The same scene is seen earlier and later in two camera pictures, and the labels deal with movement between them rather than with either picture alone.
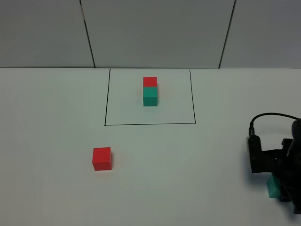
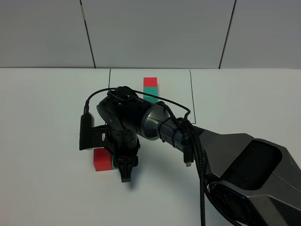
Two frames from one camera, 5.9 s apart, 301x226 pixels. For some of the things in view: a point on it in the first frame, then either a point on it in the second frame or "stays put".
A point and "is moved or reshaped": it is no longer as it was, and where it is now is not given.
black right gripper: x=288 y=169 → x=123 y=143
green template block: x=150 y=96 stays put
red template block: x=150 y=82 stays put
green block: x=273 y=188 is moved or reshaped
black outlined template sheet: x=124 y=101 stays put
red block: x=102 y=158 stays put
